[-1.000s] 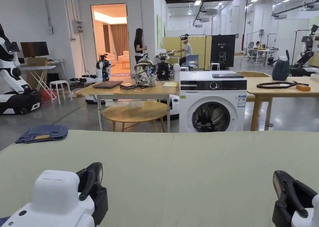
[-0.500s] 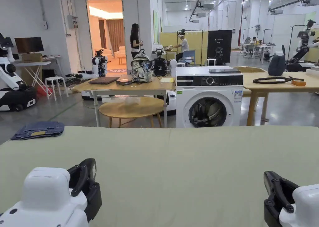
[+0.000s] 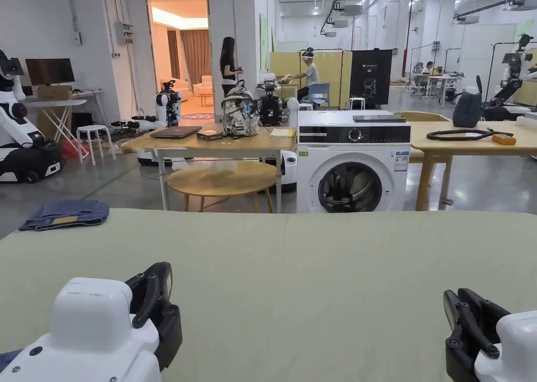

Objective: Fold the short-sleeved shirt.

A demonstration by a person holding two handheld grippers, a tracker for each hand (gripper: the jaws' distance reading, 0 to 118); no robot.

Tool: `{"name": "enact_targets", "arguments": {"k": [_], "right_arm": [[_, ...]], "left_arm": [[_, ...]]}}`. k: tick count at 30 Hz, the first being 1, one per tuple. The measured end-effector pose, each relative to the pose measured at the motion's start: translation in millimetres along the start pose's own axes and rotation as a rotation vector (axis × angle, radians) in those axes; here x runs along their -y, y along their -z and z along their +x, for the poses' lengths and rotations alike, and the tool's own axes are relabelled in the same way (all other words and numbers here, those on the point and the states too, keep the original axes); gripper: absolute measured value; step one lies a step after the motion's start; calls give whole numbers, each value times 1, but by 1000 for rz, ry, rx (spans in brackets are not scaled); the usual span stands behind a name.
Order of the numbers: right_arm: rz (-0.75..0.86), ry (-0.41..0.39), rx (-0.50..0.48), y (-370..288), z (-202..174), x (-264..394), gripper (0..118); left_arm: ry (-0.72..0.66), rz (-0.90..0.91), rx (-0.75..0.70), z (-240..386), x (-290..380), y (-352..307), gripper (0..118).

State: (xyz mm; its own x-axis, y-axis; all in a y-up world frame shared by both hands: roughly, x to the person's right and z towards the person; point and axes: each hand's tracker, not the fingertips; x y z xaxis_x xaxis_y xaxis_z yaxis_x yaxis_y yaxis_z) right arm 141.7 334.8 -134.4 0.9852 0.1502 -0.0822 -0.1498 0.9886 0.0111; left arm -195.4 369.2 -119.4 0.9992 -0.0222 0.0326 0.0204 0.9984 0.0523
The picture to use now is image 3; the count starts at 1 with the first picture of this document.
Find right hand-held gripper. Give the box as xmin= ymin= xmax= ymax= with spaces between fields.
xmin=443 ymin=288 xmax=537 ymax=382

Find white washing machine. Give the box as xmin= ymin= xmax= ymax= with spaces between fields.
xmin=296 ymin=110 xmax=412 ymax=214

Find wooden table with backpack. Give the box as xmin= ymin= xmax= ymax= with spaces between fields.
xmin=121 ymin=79 xmax=299 ymax=212

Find bed with pale green sheet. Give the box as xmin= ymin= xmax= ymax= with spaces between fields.
xmin=0 ymin=208 xmax=537 ymax=382

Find folded blue jeans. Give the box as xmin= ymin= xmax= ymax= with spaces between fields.
xmin=18 ymin=199 xmax=111 ymax=232

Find wooden table with black bag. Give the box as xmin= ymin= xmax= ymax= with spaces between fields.
xmin=393 ymin=75 xmax=537 ymax=212

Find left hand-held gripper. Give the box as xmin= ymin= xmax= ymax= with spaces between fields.
xmin=0 ymin=261 xmax=184 ymax=382

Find black banner stand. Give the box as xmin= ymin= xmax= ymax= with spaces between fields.
xmin=350 ymin=49 xmax=394 ymax=106

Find white desk with monitor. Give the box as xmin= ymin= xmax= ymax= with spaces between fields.
xmin=23 ymin=57 xmax=104 ymax=145

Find small white robot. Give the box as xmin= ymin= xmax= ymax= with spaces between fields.
xmin=137 ymin=80 xmax=195 ymax=167

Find grey electrical wall box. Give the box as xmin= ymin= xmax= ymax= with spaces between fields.
xmin=115 ymin=21 xmax=135 ymax=47

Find blue chair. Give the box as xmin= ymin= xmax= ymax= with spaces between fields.
xmin=309 ymin=82 xmax=332 ymax=110

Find round low wooden table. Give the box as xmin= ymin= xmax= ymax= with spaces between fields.
xmin=166 ymin=160 xmax=278 ymax=214

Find white and black robot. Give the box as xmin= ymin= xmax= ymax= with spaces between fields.
xmin=477 ymin=33 xmax=537 ymax=123

